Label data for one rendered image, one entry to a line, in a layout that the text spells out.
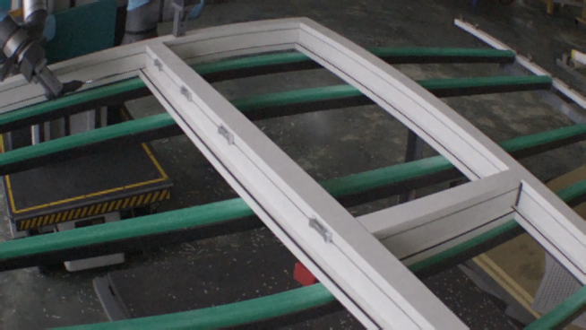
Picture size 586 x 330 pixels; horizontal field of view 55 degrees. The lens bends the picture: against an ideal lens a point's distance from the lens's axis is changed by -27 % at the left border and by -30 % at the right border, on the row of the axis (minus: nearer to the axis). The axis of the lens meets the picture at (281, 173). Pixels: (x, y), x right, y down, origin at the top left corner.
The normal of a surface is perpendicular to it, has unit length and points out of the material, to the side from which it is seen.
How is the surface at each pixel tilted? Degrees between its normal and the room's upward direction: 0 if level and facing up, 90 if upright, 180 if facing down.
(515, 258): 0
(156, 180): 0
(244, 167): 90
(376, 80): 90
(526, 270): 0
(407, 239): 90
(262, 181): 90
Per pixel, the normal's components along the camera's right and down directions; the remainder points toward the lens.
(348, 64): -0.88, 0.18
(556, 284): 0.07, -0.87
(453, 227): 0.48, 0.46
